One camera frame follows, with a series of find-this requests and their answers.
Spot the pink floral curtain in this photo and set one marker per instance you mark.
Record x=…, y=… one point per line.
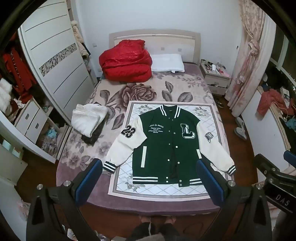
x=249, y=58

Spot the beige nightstand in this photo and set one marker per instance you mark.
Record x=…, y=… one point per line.
x=216, y=78

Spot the white drawer unit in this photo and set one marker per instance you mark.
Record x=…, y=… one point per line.
x=30, y=121

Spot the green and white varsity jacket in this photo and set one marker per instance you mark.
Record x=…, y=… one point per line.
x=161, y=148

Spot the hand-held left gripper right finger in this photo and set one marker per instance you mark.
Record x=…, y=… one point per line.
x=212, y=183

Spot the white pillow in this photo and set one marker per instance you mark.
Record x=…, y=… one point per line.
x=167, y=63

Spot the bed with floral blanket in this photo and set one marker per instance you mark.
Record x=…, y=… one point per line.
x=148, y=90

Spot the hanging red clothes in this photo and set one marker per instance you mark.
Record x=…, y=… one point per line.
x=19, y=74

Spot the white fluffy garment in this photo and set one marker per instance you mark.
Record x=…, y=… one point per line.
x=5, y=92

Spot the dark shoes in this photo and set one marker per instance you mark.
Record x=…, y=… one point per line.
x=219, y=102

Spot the beige bed headboard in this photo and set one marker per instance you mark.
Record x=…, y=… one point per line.
x=159, y=40

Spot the red padded jacket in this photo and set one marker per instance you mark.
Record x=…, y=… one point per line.
x=270, y=100

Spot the grey slipper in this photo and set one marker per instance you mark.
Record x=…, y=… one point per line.
x=240, y=134
x=240, y=121

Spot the white sliding-door wardrobe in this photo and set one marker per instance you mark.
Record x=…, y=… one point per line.
x=55, y=58

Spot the pale floral quilted mat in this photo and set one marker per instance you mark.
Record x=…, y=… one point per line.
x=138, y=190

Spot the red quilt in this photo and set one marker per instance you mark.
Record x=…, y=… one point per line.
x=124, y=61

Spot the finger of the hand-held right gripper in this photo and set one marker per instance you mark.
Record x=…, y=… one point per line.
x=291, y=158
x=266, y=165

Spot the folded dark garment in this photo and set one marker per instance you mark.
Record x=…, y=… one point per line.
x=93, y=136

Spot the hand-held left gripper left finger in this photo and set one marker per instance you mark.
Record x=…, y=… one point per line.
x=89, y=180

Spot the person's legs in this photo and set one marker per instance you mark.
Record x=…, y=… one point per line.
x=157, y=231

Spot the folded white garment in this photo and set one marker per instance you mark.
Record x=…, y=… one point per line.
x=86, y=118

